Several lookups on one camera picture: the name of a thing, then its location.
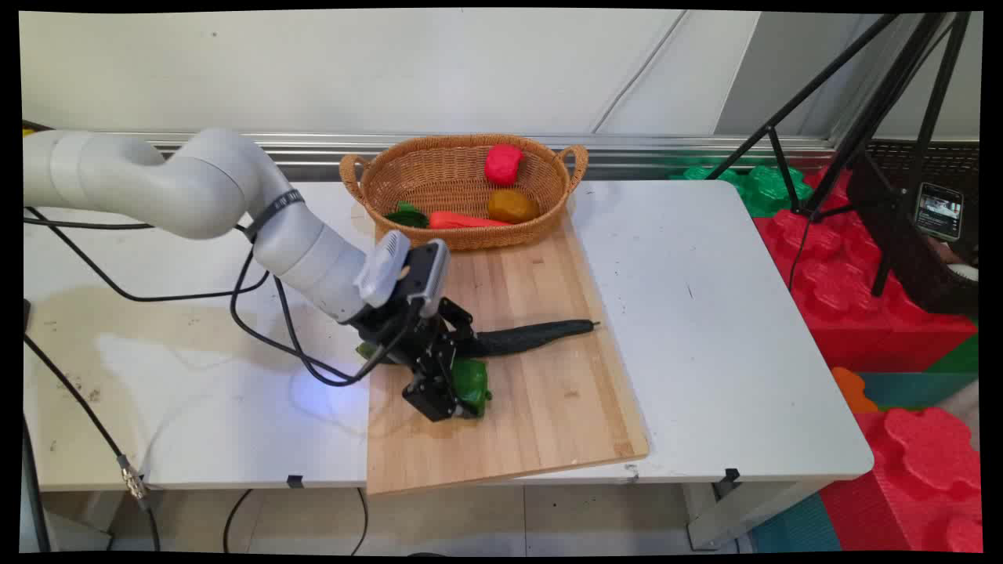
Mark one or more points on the orange foam piece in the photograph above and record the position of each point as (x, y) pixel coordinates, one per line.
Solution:
(850, 388)

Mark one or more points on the green toy bell pepper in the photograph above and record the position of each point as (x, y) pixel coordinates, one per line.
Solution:
(472, 388)

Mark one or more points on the red toy bell pepper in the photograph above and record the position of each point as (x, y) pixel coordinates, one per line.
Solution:
(503, 164)

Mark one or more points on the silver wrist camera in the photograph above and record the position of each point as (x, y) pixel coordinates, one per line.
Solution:
(427, 274)

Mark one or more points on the wooden cutting board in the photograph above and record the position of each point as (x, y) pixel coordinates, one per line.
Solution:
(541, 407)

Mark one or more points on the orange toy carrot green leaves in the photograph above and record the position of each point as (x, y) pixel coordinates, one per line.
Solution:
(462, 221)

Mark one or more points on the large red foam block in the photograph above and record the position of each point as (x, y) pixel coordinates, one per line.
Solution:
(838, 298)

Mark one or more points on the long dark green cucumber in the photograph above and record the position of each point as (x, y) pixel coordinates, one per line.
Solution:
(525, 337)

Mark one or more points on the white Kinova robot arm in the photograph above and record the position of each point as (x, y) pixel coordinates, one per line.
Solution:
(196, 184)

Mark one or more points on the aluminium wall rail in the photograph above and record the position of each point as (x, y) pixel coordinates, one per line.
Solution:
(666, 149)

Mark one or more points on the black tripod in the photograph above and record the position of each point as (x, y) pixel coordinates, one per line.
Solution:
(878, 110)

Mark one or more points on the small black table clip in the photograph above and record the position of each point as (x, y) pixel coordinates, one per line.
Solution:
(295, 480)
(732, 475)

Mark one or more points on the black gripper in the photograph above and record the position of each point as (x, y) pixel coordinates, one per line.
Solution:
(396, 333)

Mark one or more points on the green foam block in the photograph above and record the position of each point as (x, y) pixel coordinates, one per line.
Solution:
(764, 188)

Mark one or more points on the white table leg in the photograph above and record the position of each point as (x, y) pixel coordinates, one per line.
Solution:
(736, 513)

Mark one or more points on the teal foam mat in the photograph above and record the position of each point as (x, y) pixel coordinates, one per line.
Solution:
(909, 389)

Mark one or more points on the smartphone with lit screen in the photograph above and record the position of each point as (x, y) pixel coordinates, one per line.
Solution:
(939, 211)

